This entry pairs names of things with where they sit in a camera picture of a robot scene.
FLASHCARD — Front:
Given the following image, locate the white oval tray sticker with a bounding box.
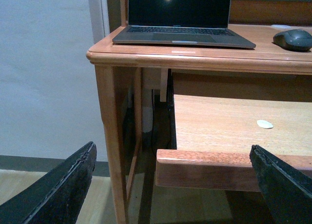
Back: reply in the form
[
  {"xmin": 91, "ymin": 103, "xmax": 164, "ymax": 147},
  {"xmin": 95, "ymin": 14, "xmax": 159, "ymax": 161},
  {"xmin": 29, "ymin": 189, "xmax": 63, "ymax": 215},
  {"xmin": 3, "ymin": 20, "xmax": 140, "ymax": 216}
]
[{"xmin": 256, "ymin": 120, "xmax": 273, "ymax": 129}]

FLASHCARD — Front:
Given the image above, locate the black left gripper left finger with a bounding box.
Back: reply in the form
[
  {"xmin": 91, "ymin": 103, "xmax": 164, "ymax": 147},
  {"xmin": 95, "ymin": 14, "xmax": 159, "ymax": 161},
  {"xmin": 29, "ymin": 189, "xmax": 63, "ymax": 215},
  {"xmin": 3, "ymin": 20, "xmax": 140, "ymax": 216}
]
[{"xmin": 0, "ymin": 142, "xmax": 97, "ymax": 224}]

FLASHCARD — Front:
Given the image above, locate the white round desk sticker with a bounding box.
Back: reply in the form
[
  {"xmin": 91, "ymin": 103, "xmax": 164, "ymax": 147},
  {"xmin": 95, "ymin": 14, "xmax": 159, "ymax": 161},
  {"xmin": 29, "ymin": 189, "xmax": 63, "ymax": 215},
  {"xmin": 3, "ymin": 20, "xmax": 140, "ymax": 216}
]
[{"xmin": 271, "ymin": 24, "xmax": 291, "ymax": 29}]

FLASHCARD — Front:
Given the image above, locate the wooden pull-out keyboard tray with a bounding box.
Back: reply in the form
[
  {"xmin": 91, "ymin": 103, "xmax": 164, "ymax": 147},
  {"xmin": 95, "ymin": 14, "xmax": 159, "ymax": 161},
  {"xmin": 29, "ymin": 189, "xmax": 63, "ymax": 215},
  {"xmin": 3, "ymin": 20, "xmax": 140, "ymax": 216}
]
[{"xmin": 156, "ymin": 72, "xmax": 312, "ymax": 192}]

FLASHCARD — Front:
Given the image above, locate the grey computer mouse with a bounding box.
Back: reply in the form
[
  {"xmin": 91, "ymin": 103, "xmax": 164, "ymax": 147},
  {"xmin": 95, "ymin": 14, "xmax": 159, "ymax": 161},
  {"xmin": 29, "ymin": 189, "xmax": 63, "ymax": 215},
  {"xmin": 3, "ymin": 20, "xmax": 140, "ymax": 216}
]
[{"xmin": 273, "ymin": 29, "xmax": 312, "ymax": 52}]

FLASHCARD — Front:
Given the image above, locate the grey open laptop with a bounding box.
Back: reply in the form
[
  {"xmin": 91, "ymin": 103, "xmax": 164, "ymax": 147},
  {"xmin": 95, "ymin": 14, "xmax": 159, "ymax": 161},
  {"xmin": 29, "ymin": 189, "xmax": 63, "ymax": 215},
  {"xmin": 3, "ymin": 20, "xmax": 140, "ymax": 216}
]
[{"xmin": 113, "ymin": 0, "xmax": 256, "ymax": 49}]

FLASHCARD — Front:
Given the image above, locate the wooden desk frame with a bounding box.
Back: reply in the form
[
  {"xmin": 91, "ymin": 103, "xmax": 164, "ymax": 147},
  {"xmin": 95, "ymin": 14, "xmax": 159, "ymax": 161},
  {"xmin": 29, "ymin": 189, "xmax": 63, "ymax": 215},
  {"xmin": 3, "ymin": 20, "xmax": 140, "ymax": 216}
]
[{"xmin": 87, "ymin": 0, "xmax": 312, "ymax": 224}]

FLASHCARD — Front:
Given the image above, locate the black cable under desk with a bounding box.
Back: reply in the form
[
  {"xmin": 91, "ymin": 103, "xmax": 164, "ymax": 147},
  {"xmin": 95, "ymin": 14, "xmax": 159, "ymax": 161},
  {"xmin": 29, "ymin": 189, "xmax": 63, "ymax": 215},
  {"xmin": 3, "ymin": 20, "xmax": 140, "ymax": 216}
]
[{"xmin": 150, "ymin": 89, "xmax": 156, "ymax": 149}]

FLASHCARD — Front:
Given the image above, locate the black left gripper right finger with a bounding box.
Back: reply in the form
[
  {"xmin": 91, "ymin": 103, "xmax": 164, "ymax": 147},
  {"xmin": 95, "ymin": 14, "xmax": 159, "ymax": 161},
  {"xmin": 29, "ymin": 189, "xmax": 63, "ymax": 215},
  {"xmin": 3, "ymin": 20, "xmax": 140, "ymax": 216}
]
[{"xmin": 250, "ymin": 145, "xmax": 312, "ymax": 224}]

